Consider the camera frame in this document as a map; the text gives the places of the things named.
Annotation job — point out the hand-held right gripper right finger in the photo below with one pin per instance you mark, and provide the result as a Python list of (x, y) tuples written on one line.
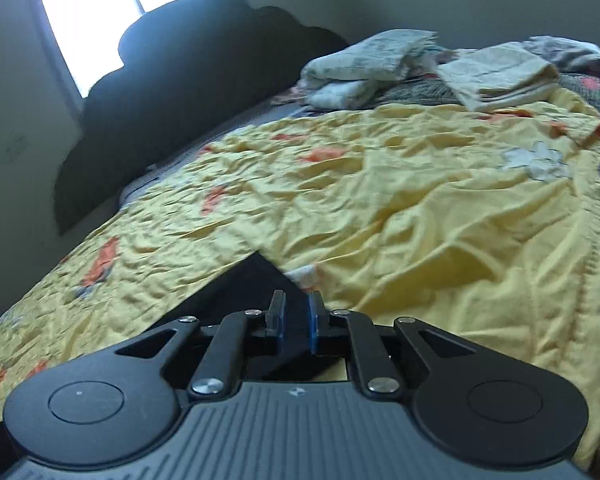
[(313, 332)]

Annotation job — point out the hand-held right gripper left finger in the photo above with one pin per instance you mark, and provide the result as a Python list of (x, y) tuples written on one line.
[(280, 335)]

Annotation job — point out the black pants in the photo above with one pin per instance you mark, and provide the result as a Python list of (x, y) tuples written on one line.
[(250, 285)]

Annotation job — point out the yellow floral blanket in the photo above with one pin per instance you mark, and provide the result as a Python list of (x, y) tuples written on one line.
[(405, 200)]

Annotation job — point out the grey pillow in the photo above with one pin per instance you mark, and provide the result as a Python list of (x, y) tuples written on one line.
[(180, 165)]

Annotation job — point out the dark scalloped headboard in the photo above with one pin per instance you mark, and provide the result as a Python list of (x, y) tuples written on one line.
[(190, 85)]

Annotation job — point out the white floral folded quilt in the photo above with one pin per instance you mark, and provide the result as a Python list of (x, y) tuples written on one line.
[(360, 67)]

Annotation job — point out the cream folded towel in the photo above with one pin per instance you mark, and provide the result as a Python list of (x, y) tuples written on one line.
[(500, 72)]

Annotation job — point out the bedroom window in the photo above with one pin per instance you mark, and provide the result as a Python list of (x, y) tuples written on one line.
[(105, 15)]

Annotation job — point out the grey patterned quilt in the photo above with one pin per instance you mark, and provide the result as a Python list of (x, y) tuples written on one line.
[(575, 57)]

